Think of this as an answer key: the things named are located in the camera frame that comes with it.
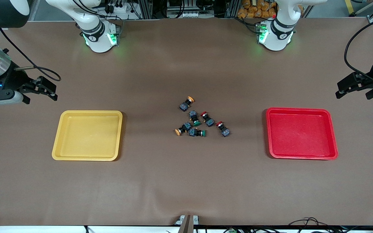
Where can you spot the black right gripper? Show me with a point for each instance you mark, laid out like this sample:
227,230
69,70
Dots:
13,79

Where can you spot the red push button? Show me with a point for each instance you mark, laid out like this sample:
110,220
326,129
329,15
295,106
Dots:
224,131
209,122

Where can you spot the yellow push button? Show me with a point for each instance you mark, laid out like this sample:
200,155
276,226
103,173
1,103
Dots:
184,105
185,126

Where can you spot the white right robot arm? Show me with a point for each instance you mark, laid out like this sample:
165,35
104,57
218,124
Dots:
97,42

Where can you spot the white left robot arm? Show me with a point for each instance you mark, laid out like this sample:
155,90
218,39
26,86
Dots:
275,43

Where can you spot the yellow plastic tray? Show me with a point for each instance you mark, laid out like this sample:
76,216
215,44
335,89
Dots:
86,136

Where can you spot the red plastic tray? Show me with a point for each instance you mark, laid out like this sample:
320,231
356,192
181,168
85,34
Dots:
299,134

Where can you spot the white power strip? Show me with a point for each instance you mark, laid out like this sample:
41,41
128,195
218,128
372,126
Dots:
121,9

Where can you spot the orange parts bag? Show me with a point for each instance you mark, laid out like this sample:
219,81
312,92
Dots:
254,9

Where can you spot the brown table mat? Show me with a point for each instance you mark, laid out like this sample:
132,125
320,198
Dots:
186,64

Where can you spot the green push button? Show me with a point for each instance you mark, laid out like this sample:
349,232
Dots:
193,115
193,132

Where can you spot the grey socket strip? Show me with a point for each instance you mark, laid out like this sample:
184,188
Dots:
189,14

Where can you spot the metal table clamp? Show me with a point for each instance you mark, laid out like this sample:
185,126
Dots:
186,225

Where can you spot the aluminium frame rail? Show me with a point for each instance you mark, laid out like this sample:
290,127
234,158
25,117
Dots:
372,20

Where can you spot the aluminium frame post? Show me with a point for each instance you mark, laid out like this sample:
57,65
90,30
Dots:
146,8

